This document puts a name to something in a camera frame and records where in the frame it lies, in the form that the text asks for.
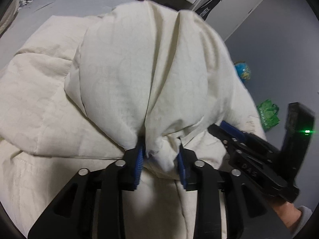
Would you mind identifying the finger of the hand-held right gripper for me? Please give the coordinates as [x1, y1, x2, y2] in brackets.
[220, 120, 253, 143]
[208, 124, 238, 156]

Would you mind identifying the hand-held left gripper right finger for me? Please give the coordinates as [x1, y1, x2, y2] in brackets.
[176, 144, 295, 239]

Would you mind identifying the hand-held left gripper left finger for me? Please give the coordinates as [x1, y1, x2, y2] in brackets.
[27, 139, 145, 239]

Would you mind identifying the cream hooded jacket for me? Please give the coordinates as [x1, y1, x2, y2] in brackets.
[0, 0, 267, 239]

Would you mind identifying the person's right forearm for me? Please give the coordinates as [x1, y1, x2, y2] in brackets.
[290, 205, 313, 238]

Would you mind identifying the person's right hand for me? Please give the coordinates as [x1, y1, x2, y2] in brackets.
[271, 199, 302, 230]

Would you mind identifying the green shopping bag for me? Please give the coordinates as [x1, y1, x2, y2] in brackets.
[256, 99, 280, 132]

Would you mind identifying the blue globe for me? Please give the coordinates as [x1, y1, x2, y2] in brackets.
[234, 61, 251, 82]

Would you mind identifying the white door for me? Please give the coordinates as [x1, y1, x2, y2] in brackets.
[206, 0, 270, 41]

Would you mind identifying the black racket bag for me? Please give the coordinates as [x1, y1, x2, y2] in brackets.
[194, 0, 223, 21]

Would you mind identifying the bed with grey sheet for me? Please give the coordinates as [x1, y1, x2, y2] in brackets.
[0, 0, 140, 75]

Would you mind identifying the cream fleece blanket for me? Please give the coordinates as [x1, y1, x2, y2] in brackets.
[0, 0, 22, 34]

